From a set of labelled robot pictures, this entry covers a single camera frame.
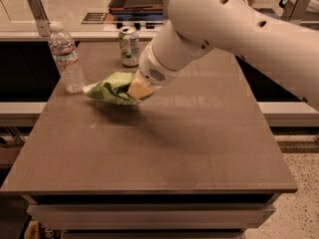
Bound right metal bracket post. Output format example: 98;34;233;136
279;0;319;22

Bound yellow snack bag below table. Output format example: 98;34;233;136
24;220;62;239

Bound green white soda can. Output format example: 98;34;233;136
119;26;140;67

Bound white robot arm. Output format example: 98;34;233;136
128;0;319;109

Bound clear plastic water bottle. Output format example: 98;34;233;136
48;22;86;94

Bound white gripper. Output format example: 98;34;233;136
128;42;180;100

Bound left metal bracket post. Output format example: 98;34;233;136
27;0;50;37

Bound green jalapeno chip bag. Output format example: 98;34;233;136
83;72;149;105

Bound brown table with drawers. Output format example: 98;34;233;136
1;50;297;239

